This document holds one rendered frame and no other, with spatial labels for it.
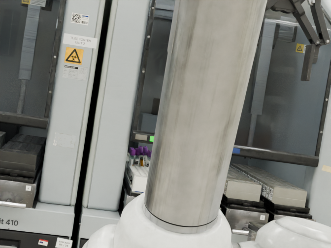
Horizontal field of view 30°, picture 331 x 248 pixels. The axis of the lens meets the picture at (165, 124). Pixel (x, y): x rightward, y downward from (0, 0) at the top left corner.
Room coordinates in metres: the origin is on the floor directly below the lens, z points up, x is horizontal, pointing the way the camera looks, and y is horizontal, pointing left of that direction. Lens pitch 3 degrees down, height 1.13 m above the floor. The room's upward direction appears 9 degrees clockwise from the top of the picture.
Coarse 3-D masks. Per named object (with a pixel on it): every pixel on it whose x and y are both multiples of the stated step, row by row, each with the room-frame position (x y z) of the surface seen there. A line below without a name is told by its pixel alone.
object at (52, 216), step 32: (96, 0) 1.87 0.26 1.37; (64, 32) 1.86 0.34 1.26; (96, 32) 1.88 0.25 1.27; (64, 64) 1.86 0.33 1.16; (64, 96) 1.87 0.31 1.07; (0, 128) 2.45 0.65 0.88; (32, 128) 2.59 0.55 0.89; (64, 128) 1.87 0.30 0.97; (64, 160) 1.87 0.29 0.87; (64, 192) 1.87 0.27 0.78; (0, 224) 1.76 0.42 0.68; (32, 224) 1.77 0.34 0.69; (64, 224) 1.78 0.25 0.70
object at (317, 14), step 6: (318, 0) 1.18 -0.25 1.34; (312, 6) 1.19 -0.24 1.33; (318, 6) 1.18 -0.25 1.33; (312, 12) 1.20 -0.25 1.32; (318, 12) 1.18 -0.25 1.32; (318, 18) 1.18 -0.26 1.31; (318, 24) 1.19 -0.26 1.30; (324, 24) 1.18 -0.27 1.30; (318, 30) 1.20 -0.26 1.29; (324, 30) 1.18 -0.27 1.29; (318, 36) 1.21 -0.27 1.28; (324, 36) 1.18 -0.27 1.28; (324, 42) 1.19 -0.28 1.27; (330, 42) 1.19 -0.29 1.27
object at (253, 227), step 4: (248, 224) 1.63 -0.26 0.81; (252, 224) 1.61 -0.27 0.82; (256, 224) 1.61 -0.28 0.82; (260, 224) 1.61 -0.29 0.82; (264, 224) 1.62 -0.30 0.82; (248, 228) 1.63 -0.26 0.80; (252, 228) 1.61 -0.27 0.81; (256, 228) 1.58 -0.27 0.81; (248, 232) 1.63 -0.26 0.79; (252, 232) 1.61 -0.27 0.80; (256, 232) 1.58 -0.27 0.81; (248, 236) 1.63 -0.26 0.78; (252, 236) 1.61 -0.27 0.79; (248, 240) 1.62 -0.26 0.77; (252, 240) 1.61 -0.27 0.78
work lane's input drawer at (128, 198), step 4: (124, 176) 2.12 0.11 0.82; (124, 180) 2.07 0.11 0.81; (124, 184) 2.04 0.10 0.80; (128, 184) 1.96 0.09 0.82; (124, 188) 1.94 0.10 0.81; (128, 188) 1.91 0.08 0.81; (124, 192) 1.91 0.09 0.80; (128, 192) 1.89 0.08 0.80; (132, 192) 1.82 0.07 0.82; (136, 192) 1.83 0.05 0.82; (140, 192) 1.84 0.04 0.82; (124, 196) 1.89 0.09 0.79; (128, 196) 1.81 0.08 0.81; (132, 196) 1.81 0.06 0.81; (136, 196) 1.82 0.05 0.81; (124, 200) 1.87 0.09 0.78; (128, 200) 1.81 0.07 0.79; (124, 204) 1.85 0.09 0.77
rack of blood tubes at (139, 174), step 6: (126, 168) 2.13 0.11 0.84; (132, 168) 2.00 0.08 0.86; (138, 168) 2.03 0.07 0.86; (144, 168) 2.05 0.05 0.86; (126, 174) 2.10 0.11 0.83; (132, 174) 1.90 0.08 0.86; (138, 174) 1.90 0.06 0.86; (144, 174) 1.90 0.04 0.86; (132, 180) 1.87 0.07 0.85; (138, 180) 1.85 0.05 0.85; (144, 180) 1.85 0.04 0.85; (132, 186) 1.85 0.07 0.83; (138, 186) 1.85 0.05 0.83; (144, 186) 1.85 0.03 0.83
